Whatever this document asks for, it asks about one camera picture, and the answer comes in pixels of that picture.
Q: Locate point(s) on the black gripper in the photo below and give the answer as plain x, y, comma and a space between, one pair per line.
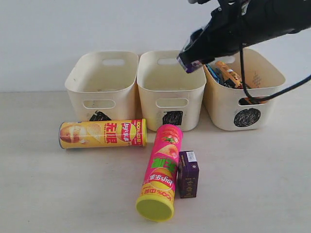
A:
221, 36

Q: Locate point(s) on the white blue milk carton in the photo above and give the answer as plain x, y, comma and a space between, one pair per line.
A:
182, 58

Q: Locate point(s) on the blue black snack bag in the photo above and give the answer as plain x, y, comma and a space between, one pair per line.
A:
218, 77

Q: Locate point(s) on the orange black snack bag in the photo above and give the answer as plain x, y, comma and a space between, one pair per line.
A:
230, 75

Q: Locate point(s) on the purple drink carton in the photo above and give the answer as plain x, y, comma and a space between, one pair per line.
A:
188, 174

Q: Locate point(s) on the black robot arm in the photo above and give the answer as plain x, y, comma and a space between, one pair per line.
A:
268, 19

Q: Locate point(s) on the middle cream plastic bin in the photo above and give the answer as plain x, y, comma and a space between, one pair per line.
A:
168, 95

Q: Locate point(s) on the cream plastic bin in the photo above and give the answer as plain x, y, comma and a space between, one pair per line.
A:
102, 86
224, 106
168, 95

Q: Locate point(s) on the right cream plastic bin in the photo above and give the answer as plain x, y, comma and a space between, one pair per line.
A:
224, 106

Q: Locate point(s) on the left cream plastic bin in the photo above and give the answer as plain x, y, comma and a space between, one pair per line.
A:
102, 86

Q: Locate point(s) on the yellow Lays chip can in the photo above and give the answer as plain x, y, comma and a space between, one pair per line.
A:
102, 134

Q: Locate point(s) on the pink Lays chip can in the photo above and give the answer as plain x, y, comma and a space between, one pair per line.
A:
156, 199

